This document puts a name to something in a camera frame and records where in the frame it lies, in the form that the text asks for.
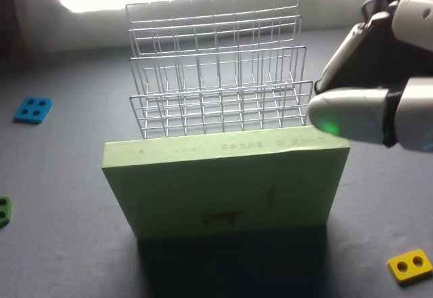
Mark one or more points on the blue four-hole block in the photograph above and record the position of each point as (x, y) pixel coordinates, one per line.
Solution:
(33, 110)

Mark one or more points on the yellow two-hole block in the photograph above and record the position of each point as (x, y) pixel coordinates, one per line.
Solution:
(410, 267)

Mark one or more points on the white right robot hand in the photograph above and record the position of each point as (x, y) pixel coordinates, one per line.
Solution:
(352, 111)

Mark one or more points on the green block with holes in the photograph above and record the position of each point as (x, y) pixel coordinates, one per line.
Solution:
(4, 211)

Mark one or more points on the grey table cloth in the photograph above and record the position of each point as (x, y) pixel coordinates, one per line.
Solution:
(61, 176)

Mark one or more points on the pale green book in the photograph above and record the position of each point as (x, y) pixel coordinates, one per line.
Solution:
(220, 186)

